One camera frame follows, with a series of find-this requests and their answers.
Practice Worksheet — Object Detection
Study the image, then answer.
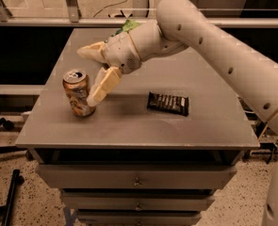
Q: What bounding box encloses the grey drawer cabinet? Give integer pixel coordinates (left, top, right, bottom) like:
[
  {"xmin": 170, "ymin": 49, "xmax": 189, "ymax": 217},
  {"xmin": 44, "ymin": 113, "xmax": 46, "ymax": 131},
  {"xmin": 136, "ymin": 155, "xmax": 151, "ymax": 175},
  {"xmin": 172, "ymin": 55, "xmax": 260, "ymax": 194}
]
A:
[{"xmin": 15, "ymin": 27, "xmax": 261, "ymax": 226}]

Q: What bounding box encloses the top grey drawer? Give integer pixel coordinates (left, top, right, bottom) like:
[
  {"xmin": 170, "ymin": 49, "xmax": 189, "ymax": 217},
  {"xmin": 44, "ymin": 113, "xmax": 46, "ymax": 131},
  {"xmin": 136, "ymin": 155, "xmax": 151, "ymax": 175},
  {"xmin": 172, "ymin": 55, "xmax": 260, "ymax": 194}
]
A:
[{"xmin": 37, "ymin": 165, "xmax": 237, "ymax": 189}]

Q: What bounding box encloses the black chair base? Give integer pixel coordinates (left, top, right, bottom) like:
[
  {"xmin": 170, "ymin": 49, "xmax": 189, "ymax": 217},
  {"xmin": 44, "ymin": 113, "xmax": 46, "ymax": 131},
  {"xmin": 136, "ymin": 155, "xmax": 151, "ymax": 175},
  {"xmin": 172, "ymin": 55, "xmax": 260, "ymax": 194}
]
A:
[{"xmin": 0, "ymin": 85, "xmax": 28, "ymax": 226}]

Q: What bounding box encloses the orange soda can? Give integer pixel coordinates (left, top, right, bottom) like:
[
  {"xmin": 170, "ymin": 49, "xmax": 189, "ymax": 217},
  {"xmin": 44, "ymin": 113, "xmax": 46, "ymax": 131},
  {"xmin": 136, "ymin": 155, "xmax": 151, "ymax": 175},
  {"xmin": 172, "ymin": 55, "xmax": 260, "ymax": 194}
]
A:
[{"xmin": 62, "ymin": 69, "xmax": 95, "ymax": 117}]

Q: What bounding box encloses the black chocolate bar wrapper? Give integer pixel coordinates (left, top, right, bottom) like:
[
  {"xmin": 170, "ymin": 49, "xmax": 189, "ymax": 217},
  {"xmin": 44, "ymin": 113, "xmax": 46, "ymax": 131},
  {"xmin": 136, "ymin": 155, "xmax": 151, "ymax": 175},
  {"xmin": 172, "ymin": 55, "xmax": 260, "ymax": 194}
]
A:
[{"xmin": 147, "ymin": 92, "xmax": 189, "ymax": 117}]

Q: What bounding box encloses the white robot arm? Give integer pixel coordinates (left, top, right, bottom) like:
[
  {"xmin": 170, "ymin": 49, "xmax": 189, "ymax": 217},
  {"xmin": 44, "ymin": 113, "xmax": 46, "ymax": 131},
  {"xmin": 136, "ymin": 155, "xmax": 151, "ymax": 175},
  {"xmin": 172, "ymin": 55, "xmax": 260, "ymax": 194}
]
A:
[{"xmin": 77, "ymin": 0, "xmax": 278, "ymax": 135}]

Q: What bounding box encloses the grey drawer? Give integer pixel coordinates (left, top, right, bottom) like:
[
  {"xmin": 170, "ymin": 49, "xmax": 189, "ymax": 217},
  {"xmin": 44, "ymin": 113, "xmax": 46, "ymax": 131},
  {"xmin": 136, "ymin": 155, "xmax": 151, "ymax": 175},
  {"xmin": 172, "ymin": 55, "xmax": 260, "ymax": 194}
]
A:
[
  {"xmin": 61, "ymin": 191, "xmax": 215, "ymax": 211},
  {"xmin": 77, "ymin": 210, "xmax": 201, "ymax": 226},
  {"xmin": 37, "ymin": 165, "xmax": 237, "ymax": 189}
]

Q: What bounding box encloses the metal railing frame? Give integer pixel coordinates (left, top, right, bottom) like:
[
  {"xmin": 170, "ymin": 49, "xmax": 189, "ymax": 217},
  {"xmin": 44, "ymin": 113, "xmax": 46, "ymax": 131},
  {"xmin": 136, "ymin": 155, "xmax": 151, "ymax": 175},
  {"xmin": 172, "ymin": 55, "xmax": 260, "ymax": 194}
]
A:
[{"xmin": 0, "ymin": 0, "xmax": 278, "ymax": 28}]

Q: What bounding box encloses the green chip bag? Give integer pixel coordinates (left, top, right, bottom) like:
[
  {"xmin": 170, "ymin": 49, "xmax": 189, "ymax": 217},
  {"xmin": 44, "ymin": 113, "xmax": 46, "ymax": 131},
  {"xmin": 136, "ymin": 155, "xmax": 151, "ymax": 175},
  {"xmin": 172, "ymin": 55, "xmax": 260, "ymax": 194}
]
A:
[{"xmin": 112, "ymin": 20, "xmax": 140, "ymax": 37}]

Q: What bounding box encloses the bottom grey drawer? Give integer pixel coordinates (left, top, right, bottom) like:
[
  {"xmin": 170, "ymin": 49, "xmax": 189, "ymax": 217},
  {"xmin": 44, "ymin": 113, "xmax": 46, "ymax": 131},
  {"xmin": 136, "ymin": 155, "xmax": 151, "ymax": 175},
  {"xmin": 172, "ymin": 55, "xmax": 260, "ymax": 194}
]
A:
[{"xmin": 77, "ymin": 210, "xmax": 201, "ymax": 226}]

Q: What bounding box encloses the yellow metal stand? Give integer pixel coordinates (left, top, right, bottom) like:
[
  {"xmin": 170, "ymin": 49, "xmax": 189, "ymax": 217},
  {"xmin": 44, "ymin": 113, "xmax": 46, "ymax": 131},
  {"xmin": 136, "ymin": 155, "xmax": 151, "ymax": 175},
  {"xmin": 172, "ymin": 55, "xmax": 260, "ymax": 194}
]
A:
[{"xmin": 244, "ymin": 110, "xmax": 278, "ymax": 164}]

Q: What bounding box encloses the black floor cable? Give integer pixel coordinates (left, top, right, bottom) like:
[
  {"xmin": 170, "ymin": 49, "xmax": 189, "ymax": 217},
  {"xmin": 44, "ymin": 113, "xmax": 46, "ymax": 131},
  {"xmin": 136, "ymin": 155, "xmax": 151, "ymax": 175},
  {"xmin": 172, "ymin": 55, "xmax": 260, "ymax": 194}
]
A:
[{"xmin": 92, "ymin": 0, "xmax": 135, "ymax": 19}]

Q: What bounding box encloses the middle grey drawer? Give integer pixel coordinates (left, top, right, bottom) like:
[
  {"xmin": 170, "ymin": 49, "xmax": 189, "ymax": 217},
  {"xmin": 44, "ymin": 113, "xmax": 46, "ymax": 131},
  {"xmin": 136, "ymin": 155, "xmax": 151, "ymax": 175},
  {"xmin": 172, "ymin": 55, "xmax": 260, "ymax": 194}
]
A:
[{"xmin": 61, "ymin": 191, "xmax": 215, "ymax": 211}]

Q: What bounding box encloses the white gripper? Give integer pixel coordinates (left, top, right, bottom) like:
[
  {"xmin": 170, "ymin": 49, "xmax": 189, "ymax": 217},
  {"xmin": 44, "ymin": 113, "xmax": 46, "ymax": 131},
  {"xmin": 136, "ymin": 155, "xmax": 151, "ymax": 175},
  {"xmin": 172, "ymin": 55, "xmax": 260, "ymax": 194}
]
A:
[{"xmin": 77, "ymin": 32, "xmax": 141, "ymax": 106}]

